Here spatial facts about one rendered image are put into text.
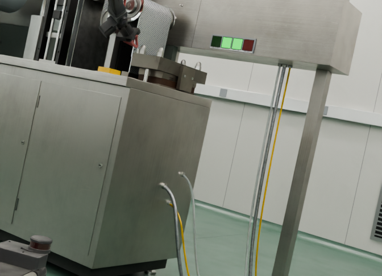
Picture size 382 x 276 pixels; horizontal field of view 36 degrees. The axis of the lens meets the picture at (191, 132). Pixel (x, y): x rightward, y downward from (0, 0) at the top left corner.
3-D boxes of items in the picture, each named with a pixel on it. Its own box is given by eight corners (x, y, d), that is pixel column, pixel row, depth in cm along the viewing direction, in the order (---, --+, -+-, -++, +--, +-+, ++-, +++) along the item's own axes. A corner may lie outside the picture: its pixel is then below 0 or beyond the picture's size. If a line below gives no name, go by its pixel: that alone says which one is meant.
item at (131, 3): (136, 7, 275) (124, 15, 278) (138, 8, 276) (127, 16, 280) (132, -6, 277) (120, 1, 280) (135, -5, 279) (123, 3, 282)
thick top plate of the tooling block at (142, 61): (130, 65, 271) (133, 52, 271) (179, 80, 305) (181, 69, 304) (157, 69, 262) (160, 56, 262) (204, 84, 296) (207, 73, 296)
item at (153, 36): (131, 56, 277) (138, 17, 277) (160, 66, 296) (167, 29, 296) (131, 56, 277) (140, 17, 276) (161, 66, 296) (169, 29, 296)
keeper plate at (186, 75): (175, 89, 276) (180, 65, 276) (187, 92, 285) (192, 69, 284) (179, 89, 275) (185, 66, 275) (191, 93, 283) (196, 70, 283)
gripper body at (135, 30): (134, 41, 269) (127, 29, 263) (117, 38, 274) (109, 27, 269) (141, 31, 271) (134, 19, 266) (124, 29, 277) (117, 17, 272)
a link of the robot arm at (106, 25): (127, 16, 256) (114, 2, 257) (106, 33, 255) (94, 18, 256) (129, 27, 268) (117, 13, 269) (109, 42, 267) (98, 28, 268)
